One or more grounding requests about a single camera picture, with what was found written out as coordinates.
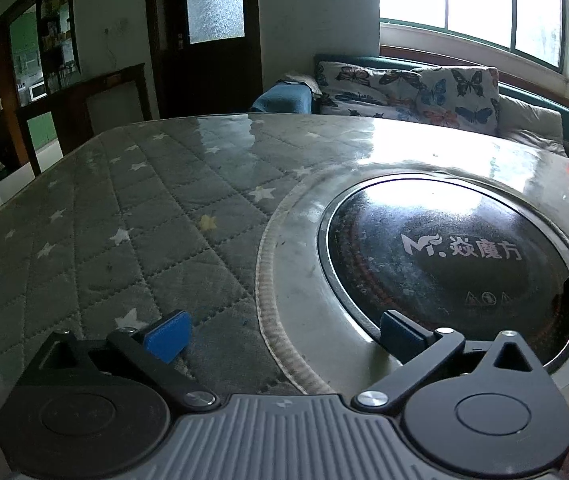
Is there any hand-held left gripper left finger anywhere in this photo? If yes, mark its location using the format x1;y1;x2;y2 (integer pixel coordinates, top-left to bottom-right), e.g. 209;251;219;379
19;309;220;408

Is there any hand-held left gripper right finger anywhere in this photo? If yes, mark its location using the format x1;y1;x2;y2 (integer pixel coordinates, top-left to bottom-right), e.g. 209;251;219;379
351;310;552;413

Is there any round black induction cooktop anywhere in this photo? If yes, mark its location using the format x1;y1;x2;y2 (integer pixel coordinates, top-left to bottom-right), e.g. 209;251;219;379
317;175;569;376

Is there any grey quilted star table cover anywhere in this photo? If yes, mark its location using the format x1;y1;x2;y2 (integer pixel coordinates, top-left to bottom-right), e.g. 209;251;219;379
0;112;569;480

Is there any beige cushion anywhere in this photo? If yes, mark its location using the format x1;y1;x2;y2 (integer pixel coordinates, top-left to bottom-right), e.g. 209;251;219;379
497;95;567;156

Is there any dark wooden sideboard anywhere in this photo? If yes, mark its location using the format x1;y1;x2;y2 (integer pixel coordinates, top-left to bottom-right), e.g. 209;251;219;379
14;62;152;176

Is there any blue towel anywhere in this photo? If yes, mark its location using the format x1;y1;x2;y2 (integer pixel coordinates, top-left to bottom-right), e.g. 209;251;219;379
250;82;315;116

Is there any dark wooden door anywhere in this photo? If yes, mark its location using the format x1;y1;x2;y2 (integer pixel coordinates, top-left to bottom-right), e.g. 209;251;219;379
144;0;265;121

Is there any beige towel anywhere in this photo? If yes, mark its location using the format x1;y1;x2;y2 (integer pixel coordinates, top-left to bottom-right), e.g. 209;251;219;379
284;74;322;95

